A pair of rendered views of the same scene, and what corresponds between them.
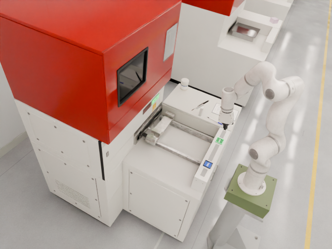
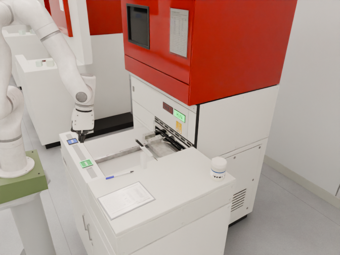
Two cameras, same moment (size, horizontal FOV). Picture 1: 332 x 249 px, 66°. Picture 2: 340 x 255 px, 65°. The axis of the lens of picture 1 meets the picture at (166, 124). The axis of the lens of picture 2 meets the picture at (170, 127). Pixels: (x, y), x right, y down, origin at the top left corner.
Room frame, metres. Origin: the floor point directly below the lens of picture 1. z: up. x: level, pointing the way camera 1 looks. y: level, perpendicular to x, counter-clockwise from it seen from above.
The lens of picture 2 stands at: (2.37, -1.10, 1.78)
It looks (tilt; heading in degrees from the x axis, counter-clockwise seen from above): 28 degrees down; 126
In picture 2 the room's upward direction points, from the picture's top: 1 degrees clockwise
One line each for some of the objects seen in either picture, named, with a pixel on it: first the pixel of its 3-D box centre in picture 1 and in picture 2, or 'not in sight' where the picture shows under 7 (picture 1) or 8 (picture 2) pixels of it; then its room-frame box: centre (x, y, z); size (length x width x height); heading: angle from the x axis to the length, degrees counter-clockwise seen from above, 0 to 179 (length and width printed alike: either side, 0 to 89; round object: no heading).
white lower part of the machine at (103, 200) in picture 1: (103, 156); (193, 169); (1.46, 0.53, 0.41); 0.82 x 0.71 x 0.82; 159
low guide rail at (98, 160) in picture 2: (171, 150); (126, 151); (1.30, -0.08, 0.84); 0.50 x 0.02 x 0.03; 69
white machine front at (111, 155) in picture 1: (136, 125); (159, 112); (1.34, 0.22, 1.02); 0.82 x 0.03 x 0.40; 159
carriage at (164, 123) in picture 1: (160, 128); (161, 150); (1.50, 0.04, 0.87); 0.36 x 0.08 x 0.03; 159
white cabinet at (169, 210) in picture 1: (179, 167); (137, 222); (1.47, -0.19, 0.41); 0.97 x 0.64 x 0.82; 159
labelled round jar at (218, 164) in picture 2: (184, 84); (218, 169); (1.96, -0.11, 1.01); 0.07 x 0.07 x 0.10
